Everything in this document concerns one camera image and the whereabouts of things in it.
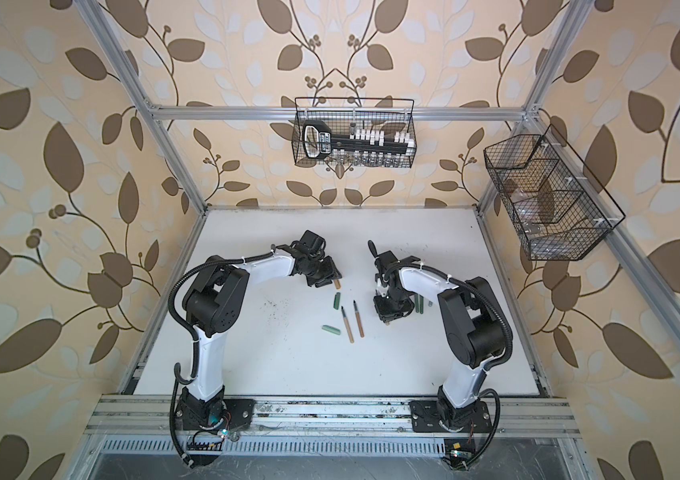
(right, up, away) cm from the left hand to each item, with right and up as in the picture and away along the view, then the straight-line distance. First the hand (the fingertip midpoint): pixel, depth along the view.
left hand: (343, 274), depth 97 cm
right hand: (+14, -13, -7) cm, 20 cm away
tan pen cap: (-2, -3, +2) cm, 4 cm away
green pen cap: (-2, -8, -2) cm, 9 cm away
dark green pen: (+25, -9, -3) cm, 27 cm away
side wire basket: (+54, +19, -24) cm, 62 cm away
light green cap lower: (-4, -16, -8) cm, 18 cm away
